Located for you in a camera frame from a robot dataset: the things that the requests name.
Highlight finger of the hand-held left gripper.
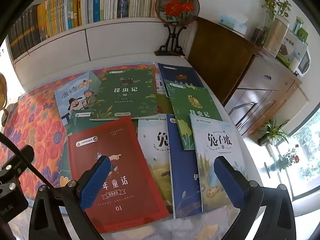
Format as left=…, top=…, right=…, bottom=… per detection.
left=0, top=145, right=34, bottom=178

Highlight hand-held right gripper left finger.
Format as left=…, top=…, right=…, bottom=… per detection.
left=29, top=155, right=112, bottom=240

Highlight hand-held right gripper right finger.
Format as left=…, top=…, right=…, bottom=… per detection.
left=214, top=156, right=300, bottom=240

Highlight red storybook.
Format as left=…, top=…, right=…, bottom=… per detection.
left=67, top=116, right=170, bottom=233

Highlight plain blue book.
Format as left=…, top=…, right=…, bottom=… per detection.
left=167, top=114, right=203, bottom=219

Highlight white book with tall grass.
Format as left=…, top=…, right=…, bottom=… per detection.
left=189, top=113, right=248, bottom=213

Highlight white book with running rabbit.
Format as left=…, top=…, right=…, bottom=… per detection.
left=137, top=117, right=174, bottom=213

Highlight light blue poetry book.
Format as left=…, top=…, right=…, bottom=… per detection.
left=54, top=71, right=102, bottom=126

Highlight light green frog book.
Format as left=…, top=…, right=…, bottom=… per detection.
left=166, top=80, right=223, bottom=150

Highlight dark green insect book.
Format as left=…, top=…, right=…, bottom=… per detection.
left=89, top=69, right=158, bottom=120

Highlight olive book with red fish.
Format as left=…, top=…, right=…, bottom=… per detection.
left=156, top=94, right=175, bottom=115

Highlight navy storybook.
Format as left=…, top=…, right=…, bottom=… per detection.
left=157, top=62, right=205, bottom=98

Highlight orange-red poet book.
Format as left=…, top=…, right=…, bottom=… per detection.
left=93, top=64, right=157, bottom=82

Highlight orange floral quilted mat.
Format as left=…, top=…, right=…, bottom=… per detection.
left=0, top=64, right=160, bottom=205

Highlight potted plant with red flowers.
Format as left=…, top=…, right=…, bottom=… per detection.
left=264, top=144, right=300, bottom=173

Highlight potted spider plant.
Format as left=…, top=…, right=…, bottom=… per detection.
left=257, top=119, right=290, bottom=147

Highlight beige desk globe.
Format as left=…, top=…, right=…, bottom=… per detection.
left=0, top=72, right=18, bottom=128

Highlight row of black hardbacks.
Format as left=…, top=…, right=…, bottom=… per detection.
left=7, top=4, right=42, bottom=61

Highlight brown wooden cabinet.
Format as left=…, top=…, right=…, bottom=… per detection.
left=187, top=17, right=308, bottom=138

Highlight small white bottle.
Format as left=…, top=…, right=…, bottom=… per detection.
left=288, top=56, right=300, bottom=73

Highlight white appliance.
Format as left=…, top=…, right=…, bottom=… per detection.
left=295, top=49, right=312, bottom=78

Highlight white bookshelf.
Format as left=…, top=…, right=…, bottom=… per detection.
left=5, top=0, right=200, bottom=98

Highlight white printed box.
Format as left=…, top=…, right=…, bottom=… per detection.
left=276, top=31, right=308, bottom=67

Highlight small dark vase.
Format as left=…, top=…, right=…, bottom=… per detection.
left=251, top=27, right=266, bottom=47

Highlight tall beige jar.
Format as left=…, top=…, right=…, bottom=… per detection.
left=262, top=15, right=290, bottom=58

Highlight tissue box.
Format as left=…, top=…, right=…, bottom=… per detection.
left=219, top=14, right=248, bottom=36

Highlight green bottles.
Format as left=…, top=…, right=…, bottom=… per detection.
left=292, top=16, right=309, bottom=43

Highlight round floral fan on stand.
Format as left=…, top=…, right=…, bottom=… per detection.
left=154, top=0, right=201, bottom=57

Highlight yellow-green flowering plant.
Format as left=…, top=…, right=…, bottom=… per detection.
left=261, top=0, right=292, bottom=30

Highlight row of white spines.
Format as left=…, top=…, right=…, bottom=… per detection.
left=87, top=0, right=198, bottom=23

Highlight black cable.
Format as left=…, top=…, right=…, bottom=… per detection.
left=0, top=132, right=64, bottom=191

